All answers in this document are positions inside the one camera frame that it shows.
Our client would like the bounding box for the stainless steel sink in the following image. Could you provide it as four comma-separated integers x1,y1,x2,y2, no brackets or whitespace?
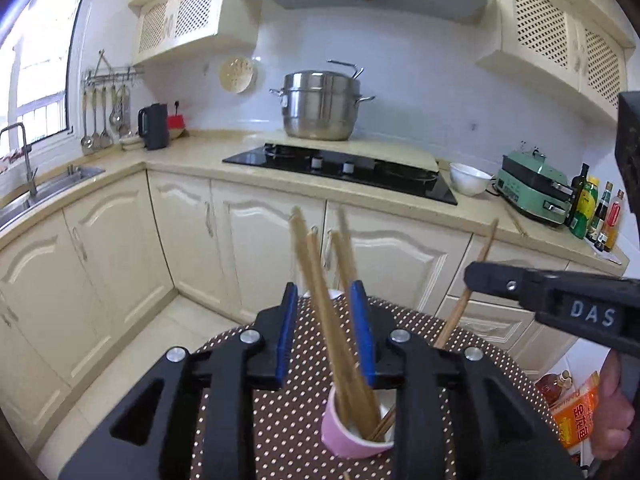
1,165,105,235

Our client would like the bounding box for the green electric cooker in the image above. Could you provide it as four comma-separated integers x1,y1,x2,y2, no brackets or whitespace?
495,148,573,226

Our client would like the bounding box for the upper left lattice cabinet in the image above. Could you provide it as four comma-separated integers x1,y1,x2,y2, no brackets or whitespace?
132,0,262,65

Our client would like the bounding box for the window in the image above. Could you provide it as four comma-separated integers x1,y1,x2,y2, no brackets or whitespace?
1,0,81,156

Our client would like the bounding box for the green bottle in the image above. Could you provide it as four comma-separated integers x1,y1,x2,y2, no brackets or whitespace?
570,176,600,240

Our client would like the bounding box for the black gas stove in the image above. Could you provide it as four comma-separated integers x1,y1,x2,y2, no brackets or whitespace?
224,143,458,206

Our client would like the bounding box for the kitchen faucet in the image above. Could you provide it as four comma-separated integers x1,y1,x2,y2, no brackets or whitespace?
1,122,38,198

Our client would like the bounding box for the hanging utensil rack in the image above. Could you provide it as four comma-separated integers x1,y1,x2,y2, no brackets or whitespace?
80,49,143,155

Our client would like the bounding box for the orange rice bag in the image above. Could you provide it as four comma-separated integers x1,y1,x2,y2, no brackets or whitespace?
551,372,600,450

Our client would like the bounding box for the stainless steel steamer pot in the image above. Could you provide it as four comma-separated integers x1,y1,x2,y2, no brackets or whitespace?
269,60,375,141

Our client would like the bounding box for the round perforated steamer plate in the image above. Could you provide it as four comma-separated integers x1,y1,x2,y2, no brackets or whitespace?
218,56,256,94

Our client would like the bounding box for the dark oil bottle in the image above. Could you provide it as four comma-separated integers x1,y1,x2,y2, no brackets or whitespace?
564,162,589,228

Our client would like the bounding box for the lattice cabinet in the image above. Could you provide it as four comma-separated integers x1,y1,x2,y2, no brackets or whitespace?
132,0,262,65
476,0,627,127

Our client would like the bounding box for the red label sauce bottle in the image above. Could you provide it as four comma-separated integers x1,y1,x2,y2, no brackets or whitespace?
594,190,625,252

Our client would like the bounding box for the brown polka dot tablecloth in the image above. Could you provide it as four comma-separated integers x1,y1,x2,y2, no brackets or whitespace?
189,297,559,479

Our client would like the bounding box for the person's right hand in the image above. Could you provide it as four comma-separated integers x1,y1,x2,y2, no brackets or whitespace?
590,350,634,460

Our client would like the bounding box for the soy sauce bottle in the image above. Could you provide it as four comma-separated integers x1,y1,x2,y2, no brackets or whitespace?
586,182,614,244

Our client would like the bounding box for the white ceramic bowl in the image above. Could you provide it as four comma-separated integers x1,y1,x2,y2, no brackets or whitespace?
449,162,491,197

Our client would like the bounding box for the upper right lattice cabinet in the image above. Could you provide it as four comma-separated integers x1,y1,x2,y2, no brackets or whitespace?
476,0,627,127

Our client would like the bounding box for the black electric kettle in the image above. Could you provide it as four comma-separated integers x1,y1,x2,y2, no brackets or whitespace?
138,103,169,151

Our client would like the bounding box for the pink utensil holder cup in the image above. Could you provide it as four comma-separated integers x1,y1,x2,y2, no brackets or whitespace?
320,386,394,460

